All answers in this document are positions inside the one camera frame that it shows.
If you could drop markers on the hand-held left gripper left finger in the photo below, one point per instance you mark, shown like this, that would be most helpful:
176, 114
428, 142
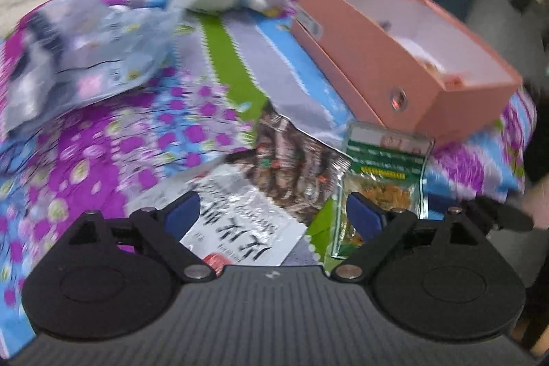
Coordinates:
184, 211

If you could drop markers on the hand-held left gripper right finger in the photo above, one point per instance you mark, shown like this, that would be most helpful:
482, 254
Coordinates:
364, 214

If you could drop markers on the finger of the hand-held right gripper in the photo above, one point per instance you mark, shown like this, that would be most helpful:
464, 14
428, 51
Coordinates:
514, 220

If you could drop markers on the green snack packet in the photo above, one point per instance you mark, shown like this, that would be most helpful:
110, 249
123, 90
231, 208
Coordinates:
386, 164

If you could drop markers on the white fish snack packet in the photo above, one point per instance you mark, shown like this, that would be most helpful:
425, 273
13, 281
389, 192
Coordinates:
240, 211

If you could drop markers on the pink cardboard box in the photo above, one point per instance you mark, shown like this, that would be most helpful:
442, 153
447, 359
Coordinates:
364, 61

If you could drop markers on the floral striped bedsheet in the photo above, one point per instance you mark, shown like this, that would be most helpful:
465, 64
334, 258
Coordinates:
231, 61

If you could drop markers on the translucent blue plastic bag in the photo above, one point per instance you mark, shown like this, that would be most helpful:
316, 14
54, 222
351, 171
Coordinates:
107, 48

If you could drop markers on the dark blue snack bag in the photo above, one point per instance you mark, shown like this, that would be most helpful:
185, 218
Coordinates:
43, 29

